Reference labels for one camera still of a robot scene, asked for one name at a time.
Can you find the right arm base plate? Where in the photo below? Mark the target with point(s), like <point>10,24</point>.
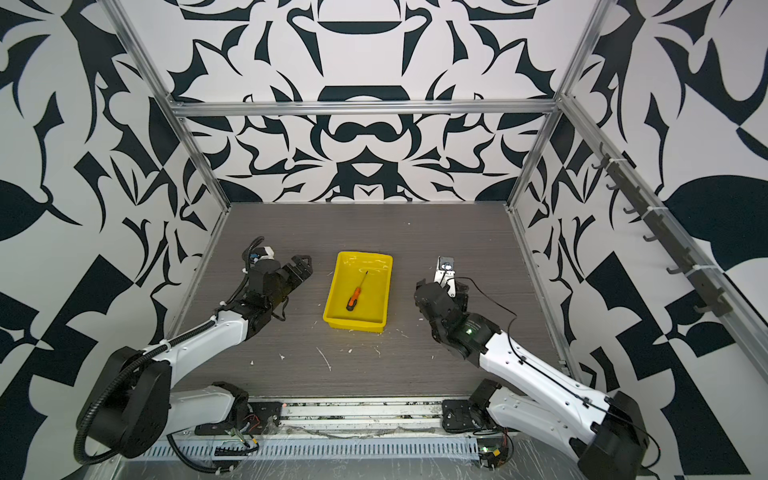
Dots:
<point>463,416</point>

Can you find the yellow plastic bin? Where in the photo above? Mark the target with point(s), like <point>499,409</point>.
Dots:
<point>370,314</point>

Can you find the aluminium front rail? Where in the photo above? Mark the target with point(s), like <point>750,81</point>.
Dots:
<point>362,418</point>

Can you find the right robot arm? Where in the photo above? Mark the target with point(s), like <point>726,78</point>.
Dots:
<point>603,433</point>

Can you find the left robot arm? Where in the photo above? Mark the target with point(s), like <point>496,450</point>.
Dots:
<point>132,403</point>

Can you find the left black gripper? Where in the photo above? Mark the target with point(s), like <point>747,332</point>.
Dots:
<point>304,269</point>

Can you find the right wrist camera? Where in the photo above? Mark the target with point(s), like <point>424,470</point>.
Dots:
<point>445,274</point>

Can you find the orange handled screwdriver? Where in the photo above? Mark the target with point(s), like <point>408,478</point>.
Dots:
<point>354,297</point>

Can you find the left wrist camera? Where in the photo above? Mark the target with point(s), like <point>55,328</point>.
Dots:
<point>256,251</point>

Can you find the white slotted cable duct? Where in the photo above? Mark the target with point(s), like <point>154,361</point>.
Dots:
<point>459,448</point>

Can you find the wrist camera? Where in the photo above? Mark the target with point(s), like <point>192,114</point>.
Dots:
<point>445,274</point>
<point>256,251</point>

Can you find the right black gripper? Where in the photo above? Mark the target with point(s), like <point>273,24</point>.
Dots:
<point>421,285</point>

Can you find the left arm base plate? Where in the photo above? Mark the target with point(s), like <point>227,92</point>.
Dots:
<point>249,418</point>

